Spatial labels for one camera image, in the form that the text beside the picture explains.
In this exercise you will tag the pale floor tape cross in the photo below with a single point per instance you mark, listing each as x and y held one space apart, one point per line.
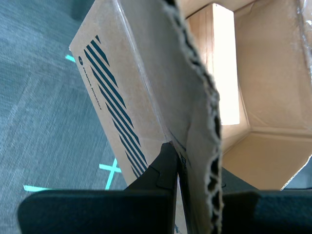
111 170

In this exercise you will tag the brown cardboard box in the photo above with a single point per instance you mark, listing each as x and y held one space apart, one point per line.
136 73

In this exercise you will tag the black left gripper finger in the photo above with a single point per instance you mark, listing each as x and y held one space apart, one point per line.
97 212
273 214

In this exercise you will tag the pale floor tape strip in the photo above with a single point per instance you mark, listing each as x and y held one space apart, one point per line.
36 188
70 58

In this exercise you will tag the light wooden block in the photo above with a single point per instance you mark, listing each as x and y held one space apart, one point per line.
224 61

